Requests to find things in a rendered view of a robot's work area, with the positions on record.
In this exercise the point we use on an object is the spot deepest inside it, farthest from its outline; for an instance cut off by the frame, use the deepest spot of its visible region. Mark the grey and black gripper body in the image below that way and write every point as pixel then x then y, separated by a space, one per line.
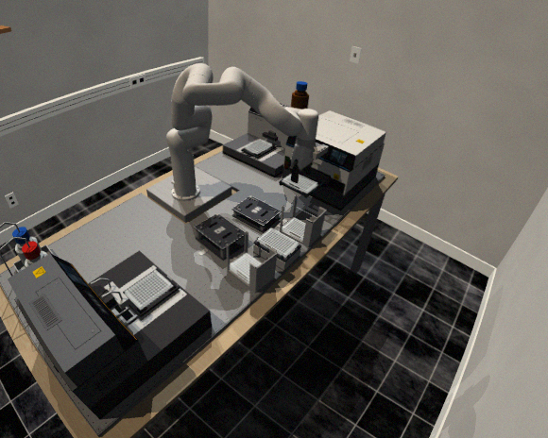
pixel 302 154

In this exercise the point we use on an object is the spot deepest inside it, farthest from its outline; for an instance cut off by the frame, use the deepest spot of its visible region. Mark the red bottle cap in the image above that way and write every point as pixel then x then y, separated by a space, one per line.
pixel 32 251

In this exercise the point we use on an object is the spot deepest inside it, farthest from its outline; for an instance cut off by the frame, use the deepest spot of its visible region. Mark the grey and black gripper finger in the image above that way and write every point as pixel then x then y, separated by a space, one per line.
pixel 294 174
pixel 307 169

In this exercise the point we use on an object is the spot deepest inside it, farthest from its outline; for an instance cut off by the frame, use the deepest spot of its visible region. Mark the brown glass bottle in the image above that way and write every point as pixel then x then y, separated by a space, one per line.
pixel 299 102

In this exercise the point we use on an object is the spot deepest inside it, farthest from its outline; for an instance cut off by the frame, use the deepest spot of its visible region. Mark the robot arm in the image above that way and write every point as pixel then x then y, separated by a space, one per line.
pixel 290 121

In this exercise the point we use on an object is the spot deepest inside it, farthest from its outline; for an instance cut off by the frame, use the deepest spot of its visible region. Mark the black lab instrument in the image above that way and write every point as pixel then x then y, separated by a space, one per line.
pixel 98 351

